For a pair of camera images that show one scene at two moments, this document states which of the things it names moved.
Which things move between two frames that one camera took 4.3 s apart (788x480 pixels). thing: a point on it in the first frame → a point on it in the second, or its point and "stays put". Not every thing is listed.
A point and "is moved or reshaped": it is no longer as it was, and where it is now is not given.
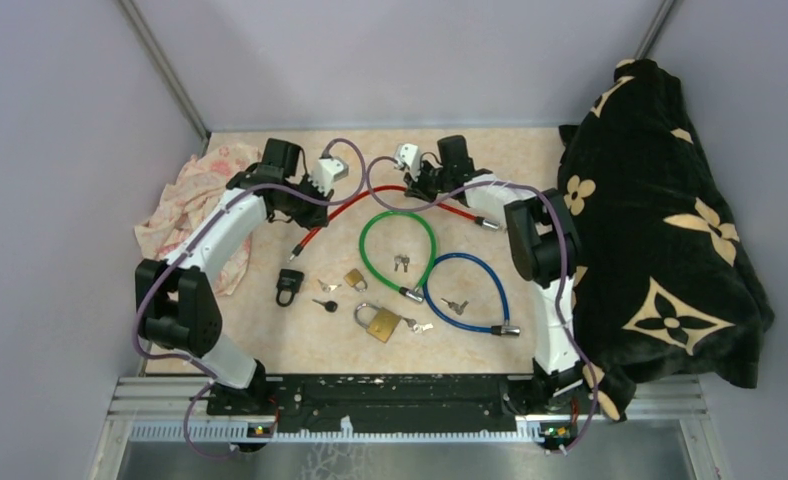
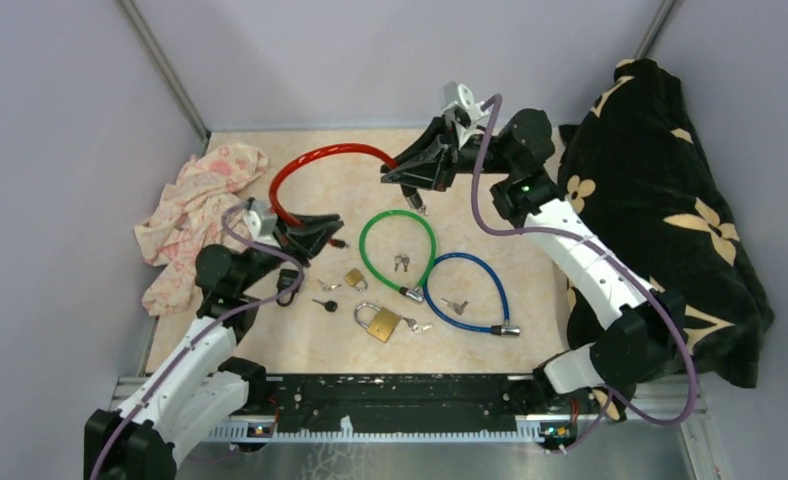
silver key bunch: (417, 328) stays put
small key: (459, 309) stays put
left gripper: (311, 219) → (306, 241)
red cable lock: (486, 223) is moved or reshaped
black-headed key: (330, 306) stays put
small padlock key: (328, 288) stays put
